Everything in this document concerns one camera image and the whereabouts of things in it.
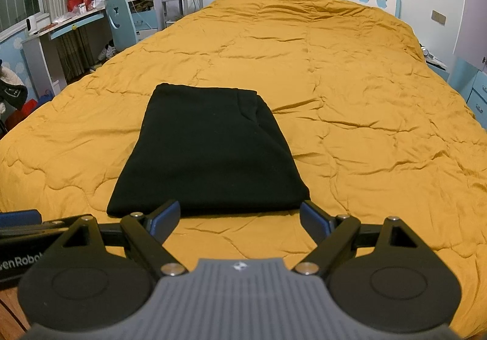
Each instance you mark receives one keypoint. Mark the grey utility cart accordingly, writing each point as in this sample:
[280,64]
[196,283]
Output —
[179,5]

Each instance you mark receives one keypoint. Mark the brass wall switch plate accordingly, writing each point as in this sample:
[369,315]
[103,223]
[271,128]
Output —
[438,17]

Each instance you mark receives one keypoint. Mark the mustard yellow quilt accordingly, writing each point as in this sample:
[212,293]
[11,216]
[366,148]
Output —
[342,96]

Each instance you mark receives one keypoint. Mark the blue wooden chair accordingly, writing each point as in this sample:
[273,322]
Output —
[121,20]

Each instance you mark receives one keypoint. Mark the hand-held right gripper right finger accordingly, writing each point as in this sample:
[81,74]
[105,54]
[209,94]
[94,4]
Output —
[315,218]

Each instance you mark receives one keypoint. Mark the small white camera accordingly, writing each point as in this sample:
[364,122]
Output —
[32,25]

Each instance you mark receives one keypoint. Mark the dark clothing pile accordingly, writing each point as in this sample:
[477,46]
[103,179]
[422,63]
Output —
[13,90]

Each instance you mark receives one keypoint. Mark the white shoes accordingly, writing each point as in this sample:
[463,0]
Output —
[103,55]

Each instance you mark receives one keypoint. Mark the black long-sleeve sweater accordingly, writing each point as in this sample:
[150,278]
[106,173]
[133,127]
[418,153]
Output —
[209,149]

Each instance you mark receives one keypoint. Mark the blue and white desk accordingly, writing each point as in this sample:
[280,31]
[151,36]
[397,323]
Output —
[42,54]

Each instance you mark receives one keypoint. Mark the blue nightstand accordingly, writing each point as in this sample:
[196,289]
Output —
[437,68]

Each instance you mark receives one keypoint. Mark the blue and white wardrobe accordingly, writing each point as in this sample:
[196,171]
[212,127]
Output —
[470,1]

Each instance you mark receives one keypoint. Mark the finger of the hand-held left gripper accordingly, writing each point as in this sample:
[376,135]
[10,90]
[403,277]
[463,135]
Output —
[19,217]

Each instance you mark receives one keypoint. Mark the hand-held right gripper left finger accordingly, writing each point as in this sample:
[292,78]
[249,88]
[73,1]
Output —
[164,217]

